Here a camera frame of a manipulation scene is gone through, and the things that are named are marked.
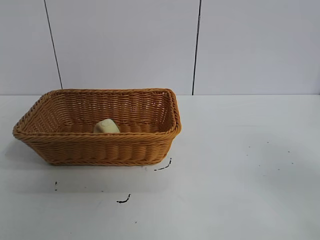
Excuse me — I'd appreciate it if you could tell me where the pale yellow egg yolk pastry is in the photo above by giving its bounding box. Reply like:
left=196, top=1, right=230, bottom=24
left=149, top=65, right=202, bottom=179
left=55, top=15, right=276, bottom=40
left=93, top=118, right=121, bottom=135

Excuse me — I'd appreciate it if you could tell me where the brown woven wicker basket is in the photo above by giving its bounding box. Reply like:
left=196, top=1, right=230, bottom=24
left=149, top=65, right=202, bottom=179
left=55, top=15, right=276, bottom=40
left=12, top=87, right=183, bottom=167

